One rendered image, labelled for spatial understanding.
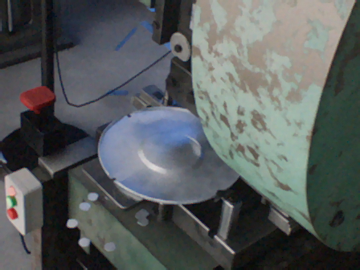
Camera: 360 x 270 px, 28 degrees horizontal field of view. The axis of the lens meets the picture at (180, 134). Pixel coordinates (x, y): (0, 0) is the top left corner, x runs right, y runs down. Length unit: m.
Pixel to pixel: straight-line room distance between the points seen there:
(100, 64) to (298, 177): 2.34
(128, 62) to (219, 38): 2.34
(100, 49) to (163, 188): 1.87
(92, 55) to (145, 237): 1.77
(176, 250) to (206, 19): 0.74
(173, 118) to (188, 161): 0.15
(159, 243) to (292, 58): 0.80
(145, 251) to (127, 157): 0.19
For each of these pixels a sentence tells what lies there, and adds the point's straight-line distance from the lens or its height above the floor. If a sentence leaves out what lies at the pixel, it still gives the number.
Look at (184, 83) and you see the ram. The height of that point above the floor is 0.95.
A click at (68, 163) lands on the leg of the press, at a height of 0.64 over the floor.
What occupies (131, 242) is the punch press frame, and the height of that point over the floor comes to 0.62.
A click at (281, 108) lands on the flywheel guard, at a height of 1.29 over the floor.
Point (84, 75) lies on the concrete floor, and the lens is 2.98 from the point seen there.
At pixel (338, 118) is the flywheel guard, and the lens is 0.73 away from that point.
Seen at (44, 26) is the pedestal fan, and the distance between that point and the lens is 2.23.
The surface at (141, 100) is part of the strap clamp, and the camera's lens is 1.63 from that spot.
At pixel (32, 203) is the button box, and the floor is 0.59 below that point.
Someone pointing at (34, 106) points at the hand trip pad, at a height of 0.76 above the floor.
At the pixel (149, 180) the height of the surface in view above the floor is 0.78.
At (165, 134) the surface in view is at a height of 0.79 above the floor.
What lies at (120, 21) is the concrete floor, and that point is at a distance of 3.37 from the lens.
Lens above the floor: 1.70
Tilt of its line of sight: 39 degrees down
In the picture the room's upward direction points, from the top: 8 degrees clockwise
